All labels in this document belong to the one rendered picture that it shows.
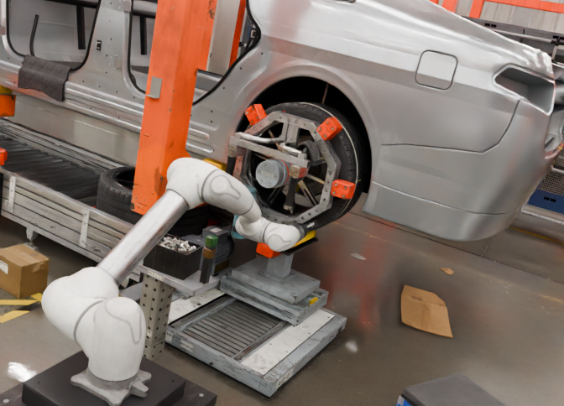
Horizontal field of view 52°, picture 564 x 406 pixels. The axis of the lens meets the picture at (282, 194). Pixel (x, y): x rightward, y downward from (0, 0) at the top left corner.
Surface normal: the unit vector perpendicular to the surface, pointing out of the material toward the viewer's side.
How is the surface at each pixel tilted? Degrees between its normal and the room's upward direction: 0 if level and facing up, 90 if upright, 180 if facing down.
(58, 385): 3
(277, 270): 90
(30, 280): 90
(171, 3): 90
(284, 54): 90
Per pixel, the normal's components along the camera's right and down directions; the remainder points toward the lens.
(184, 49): 0.85, 0.30
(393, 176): -0.48, 0.15
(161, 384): 0.22, -0.92
